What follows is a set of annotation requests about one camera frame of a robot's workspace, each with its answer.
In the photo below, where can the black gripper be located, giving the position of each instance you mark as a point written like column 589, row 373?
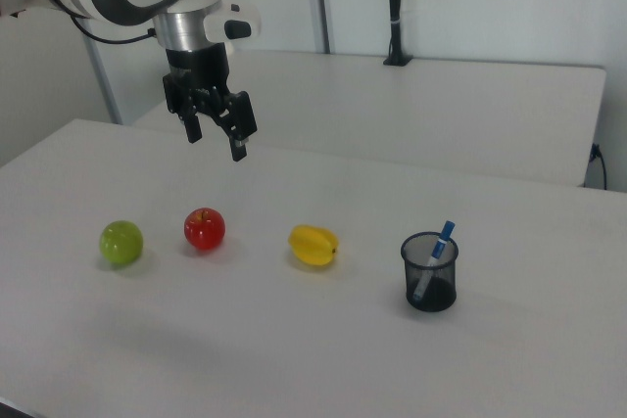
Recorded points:
column 196, row 75

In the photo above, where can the blue white marker pen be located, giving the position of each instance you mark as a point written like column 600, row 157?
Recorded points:
column 437, row 250

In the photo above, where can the black mesh pen cup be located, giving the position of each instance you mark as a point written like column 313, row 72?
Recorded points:
column 441, row 301

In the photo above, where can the red toy apple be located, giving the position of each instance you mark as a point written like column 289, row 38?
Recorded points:
column 205, row 229

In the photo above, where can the green toy apple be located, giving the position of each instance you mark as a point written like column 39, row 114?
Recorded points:
column 121, row 242

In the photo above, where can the yellow toy starfruit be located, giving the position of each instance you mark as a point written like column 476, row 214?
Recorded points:
column 313, row 246

